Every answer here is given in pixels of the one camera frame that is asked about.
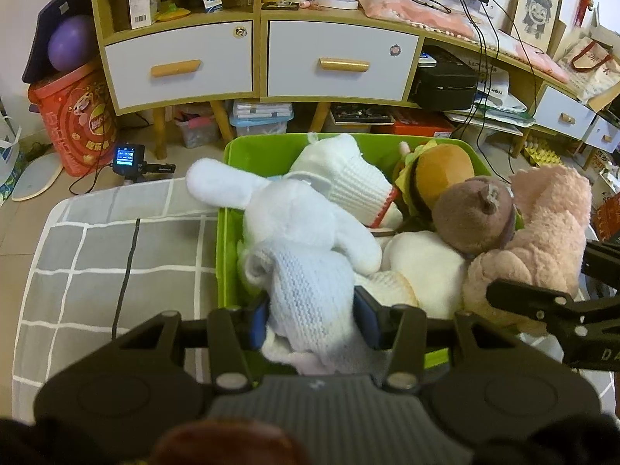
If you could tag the paper gift bag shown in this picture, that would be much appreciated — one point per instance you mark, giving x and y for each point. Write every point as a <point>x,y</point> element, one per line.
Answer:
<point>591,63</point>

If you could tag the brown bear plush toy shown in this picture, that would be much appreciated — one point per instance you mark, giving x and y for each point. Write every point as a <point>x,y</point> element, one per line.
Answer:
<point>460,218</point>

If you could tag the red snack bucket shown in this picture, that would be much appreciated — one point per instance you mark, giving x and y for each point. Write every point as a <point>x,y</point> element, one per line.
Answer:
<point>77,116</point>

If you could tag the white carton box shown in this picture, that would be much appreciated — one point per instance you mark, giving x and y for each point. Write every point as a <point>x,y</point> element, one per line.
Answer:
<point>143,7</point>

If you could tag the green plastic bin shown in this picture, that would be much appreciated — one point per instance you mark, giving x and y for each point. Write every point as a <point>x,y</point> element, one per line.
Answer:
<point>230,252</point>

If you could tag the small clear storage box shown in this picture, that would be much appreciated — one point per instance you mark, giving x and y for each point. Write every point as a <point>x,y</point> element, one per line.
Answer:
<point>198,131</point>

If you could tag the white knit-sweater plush toy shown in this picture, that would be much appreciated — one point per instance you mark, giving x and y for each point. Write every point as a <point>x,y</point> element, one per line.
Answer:
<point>348,174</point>

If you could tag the framed cartoon drawing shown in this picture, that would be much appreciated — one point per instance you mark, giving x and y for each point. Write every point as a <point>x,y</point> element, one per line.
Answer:
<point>536,9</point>

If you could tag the clear plastic storage box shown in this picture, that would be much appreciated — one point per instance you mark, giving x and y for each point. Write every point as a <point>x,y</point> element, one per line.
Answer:
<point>261,118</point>

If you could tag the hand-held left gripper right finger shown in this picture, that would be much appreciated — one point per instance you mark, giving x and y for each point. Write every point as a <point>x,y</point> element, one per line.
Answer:
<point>366,319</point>

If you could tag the stack of papers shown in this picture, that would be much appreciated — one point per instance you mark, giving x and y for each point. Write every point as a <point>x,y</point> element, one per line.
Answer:
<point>499,101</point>

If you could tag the wooden cabinet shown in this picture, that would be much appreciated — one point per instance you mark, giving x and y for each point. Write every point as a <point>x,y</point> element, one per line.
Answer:
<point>259,58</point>

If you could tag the burger plush toy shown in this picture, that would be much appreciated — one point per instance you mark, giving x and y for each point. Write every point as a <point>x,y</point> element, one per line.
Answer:
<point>443,164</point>

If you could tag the yellow green toy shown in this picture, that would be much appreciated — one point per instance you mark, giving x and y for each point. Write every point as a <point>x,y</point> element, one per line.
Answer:
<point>173,12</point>

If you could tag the pink cloth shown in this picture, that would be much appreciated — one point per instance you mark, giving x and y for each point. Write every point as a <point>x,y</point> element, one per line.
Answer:
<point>421,14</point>

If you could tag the white round board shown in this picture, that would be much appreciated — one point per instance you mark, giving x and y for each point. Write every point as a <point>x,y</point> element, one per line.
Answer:
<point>36,177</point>

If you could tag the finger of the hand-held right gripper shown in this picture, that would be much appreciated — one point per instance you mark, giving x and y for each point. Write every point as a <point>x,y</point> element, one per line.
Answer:
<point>528,298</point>
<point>603,259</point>

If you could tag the white rabbit plush toy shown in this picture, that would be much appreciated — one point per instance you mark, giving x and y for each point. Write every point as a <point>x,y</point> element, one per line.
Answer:
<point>300,223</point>

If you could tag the red flat box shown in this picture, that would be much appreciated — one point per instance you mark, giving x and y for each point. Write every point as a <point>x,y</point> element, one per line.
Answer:
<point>421,126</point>

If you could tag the black flat tray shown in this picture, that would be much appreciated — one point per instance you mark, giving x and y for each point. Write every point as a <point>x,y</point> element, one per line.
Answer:
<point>361,114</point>

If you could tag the black printer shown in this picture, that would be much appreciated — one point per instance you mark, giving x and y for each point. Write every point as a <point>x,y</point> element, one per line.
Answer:
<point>443,77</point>

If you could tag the cream white plush toy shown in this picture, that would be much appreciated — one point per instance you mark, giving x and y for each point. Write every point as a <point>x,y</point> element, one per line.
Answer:
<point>426,266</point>

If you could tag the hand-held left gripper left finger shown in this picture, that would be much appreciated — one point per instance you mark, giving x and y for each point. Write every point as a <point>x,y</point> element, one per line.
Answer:
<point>259,323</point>

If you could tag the small white drawer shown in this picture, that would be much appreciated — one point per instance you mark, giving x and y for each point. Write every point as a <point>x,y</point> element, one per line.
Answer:
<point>564,111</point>
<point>605,133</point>

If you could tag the pink plush toy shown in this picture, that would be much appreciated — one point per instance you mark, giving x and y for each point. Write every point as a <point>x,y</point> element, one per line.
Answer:
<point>547,213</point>

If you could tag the purple exercise ball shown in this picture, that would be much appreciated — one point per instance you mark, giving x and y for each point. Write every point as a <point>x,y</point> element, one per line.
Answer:
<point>72,43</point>

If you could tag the dark purple board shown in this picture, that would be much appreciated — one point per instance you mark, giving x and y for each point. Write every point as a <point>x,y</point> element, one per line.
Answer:
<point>36,34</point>

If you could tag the yellow egg carton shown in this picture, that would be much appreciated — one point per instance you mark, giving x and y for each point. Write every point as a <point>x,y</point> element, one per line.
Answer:
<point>542,151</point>

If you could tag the small screen device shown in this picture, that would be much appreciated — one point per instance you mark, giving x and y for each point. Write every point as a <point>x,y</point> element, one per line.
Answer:
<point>127,158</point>

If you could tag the white plastic bag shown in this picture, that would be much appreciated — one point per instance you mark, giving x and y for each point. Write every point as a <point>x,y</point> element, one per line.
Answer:
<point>7,160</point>

